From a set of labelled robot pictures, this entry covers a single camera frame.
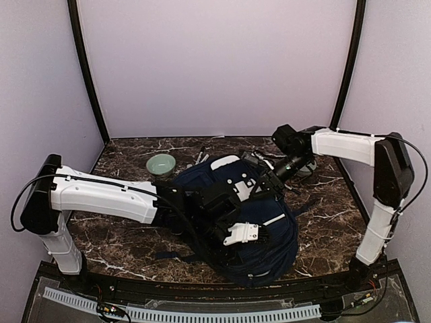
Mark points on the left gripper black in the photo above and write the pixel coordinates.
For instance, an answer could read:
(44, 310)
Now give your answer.
(215, 254)

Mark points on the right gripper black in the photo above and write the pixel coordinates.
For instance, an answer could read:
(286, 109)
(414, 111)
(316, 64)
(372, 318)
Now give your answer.
(271, 182)

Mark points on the navy blue student backpack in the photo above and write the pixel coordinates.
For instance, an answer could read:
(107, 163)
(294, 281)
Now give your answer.
(259, 264)

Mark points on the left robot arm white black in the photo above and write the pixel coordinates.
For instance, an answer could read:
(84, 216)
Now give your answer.
(58, 188)

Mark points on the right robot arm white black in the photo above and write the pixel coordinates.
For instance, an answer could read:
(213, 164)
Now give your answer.
(390, 178)

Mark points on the pale green bowl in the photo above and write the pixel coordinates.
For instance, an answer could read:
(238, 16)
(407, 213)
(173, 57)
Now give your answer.
(161, 165)
(307, 170)

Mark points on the black capped marker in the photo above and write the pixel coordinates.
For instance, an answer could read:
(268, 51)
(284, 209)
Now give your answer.
(201, 155)

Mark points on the small circuit board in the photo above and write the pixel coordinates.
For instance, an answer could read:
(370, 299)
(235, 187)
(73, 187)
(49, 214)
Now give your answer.
(109, 310)

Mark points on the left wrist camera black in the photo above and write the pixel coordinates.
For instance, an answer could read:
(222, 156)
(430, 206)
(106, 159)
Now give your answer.
(220, 201)

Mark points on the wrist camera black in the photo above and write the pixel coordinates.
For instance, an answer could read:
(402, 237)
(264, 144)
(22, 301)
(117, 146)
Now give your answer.
(220, 201)
(287, 140)

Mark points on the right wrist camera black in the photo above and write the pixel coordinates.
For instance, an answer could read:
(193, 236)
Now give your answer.
(287, 140)

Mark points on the grey slotted cable duct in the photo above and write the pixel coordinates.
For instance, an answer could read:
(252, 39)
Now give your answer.
(164, 311)

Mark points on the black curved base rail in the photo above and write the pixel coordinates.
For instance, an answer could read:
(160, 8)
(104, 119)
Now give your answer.
(328, 290)

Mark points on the right black frame post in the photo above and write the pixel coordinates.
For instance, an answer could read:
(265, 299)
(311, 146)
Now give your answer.
(349, 64)

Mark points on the black frame post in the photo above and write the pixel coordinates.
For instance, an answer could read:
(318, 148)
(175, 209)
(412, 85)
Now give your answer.
(349, 64)
(84, 65)

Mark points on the left black frame post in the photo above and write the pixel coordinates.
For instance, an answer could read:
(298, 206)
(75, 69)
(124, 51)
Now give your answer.
(84, 65)

